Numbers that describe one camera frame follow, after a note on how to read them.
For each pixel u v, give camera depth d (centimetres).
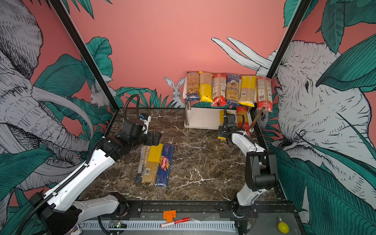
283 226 68
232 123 73
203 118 106
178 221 70
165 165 86
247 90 80
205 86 80
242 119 80
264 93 78
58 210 38
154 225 70
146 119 65
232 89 80
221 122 105
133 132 54
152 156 90
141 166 86
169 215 71
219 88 78
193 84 82
